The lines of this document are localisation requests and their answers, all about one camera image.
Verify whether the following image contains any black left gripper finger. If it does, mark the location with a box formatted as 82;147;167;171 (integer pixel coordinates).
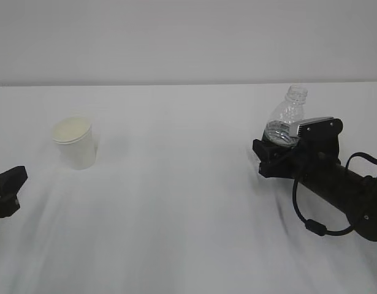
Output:
0;166;28;219

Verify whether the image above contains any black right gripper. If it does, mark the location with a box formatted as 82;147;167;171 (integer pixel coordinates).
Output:
253;137;340;178

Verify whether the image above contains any clear plastic water bottle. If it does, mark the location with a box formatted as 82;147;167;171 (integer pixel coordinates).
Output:
264;85;308;148

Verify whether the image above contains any white paper cup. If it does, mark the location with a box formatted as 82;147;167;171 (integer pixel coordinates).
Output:
52;116;96;170

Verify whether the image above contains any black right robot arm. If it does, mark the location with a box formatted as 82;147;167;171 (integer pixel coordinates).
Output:
253;138;377;242

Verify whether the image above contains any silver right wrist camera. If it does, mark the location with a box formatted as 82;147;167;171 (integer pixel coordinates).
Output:
289;116;343;141

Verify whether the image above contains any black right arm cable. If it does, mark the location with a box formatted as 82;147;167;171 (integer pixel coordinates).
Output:
291;152;377;237

